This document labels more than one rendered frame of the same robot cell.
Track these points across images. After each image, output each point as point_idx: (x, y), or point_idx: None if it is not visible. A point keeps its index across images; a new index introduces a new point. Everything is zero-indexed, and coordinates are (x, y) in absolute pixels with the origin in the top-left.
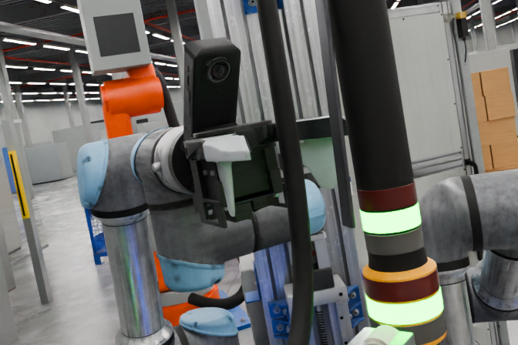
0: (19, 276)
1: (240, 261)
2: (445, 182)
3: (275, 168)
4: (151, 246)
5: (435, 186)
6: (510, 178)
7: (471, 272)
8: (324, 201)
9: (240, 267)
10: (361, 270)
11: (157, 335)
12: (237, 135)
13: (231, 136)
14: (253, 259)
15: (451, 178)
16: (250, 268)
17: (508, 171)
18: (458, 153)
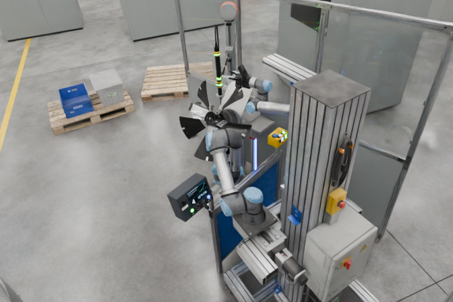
0: None
1: (361, 216)
2: (230, 129)
3: (235, 81)
4: None
5: (232, 129)
6: (216, 131)
7: (239, 195)
8: (245, 106)
9: (353, 209)
10: (295, 223)
11: None
12: (232, 71)
13: (232, 71)
14: (356, 218)
15: (228, 129)
16: (345, 207)
17: (216, 132)
18: None
